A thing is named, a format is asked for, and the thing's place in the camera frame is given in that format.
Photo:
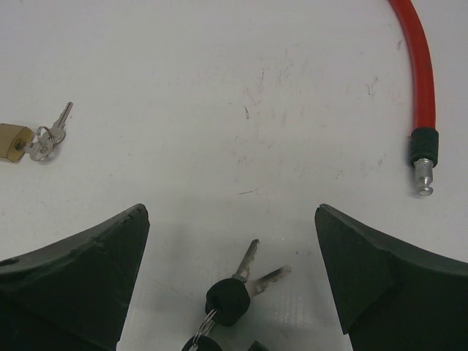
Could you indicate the red cable lock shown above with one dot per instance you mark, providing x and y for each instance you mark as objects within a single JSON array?
[{"x": 424, "y": 139}]

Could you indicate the small padlock silver keys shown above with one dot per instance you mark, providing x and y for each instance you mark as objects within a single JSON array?
[{"x": 46, "y": 139}]

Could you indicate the small brass padlock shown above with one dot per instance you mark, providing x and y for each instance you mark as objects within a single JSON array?
[{"x": 14, "y": 139}]

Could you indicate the orange black padlock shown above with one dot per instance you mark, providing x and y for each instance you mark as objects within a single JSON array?
[{"x": 257, "y": 346}]

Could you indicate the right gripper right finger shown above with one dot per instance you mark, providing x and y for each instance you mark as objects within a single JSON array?
[{"x": 389, "y": 294}]

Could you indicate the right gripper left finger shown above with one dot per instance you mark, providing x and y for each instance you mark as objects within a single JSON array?
[{"x": 74, "y": 294}]

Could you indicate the black head keys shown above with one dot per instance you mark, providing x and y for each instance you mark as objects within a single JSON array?
[{"x": 227, "y": 301}]

